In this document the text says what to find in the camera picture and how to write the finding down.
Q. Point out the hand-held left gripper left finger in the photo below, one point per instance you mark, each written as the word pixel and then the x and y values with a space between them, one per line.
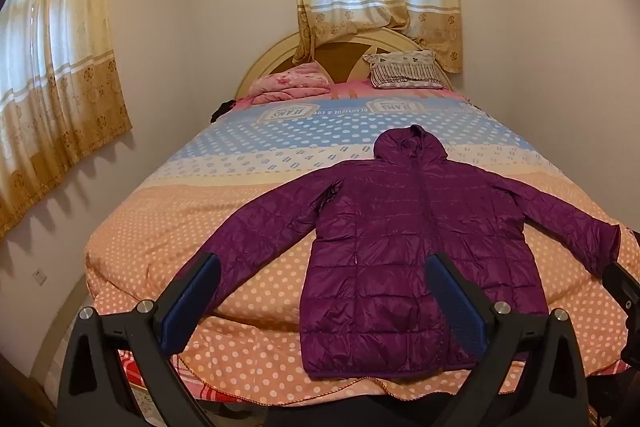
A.
pixel 192 302

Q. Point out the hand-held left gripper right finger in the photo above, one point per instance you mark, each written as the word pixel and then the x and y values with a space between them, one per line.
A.
pixel 457 307

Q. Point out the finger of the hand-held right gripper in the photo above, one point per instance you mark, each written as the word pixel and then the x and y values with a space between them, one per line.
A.
pixel 622 284

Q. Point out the purple hooded puffer jacket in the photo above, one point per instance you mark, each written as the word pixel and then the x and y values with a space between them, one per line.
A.
pixel 400 232

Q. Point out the red patterned bed sheet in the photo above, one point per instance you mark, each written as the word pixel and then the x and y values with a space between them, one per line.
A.
pixel 150 382

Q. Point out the polka dot quilt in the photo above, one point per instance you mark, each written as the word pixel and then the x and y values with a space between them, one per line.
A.
pixel 200 187

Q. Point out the pink folded blanket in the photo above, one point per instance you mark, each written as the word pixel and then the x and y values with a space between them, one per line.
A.
pixel 290 84

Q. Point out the striped pillow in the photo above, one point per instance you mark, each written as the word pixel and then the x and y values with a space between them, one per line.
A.
pixel 405 69

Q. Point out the wide yellow floral curtain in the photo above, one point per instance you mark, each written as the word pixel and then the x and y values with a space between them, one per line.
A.
pixel 65 82

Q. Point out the cream wooden headboard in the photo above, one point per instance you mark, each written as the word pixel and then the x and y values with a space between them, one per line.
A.
pixel 335 57

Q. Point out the white wall socket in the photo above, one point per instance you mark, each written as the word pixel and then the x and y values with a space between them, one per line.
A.
pixel 40 277

